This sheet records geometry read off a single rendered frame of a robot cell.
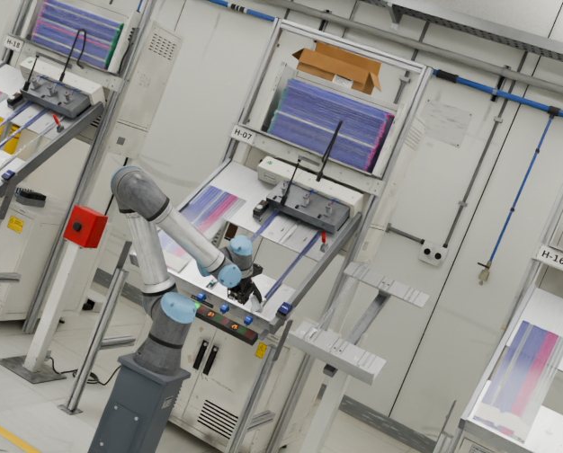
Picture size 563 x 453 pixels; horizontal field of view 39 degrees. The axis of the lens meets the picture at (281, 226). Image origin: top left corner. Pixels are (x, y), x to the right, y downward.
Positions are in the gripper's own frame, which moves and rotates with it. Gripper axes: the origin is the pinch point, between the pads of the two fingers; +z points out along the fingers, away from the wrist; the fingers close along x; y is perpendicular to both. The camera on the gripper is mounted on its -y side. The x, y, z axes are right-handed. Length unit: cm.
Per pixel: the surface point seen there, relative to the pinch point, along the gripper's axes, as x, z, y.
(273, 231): -17.1, 9.8, -45.2
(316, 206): -7, 4, -62
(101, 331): -60, 35, 21
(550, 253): 87, -3, -82
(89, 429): -46, 59, 50
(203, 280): -26.0, 9.9, -7.2
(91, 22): -156, -21, -95
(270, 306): 3.5, 9.9, -10.0
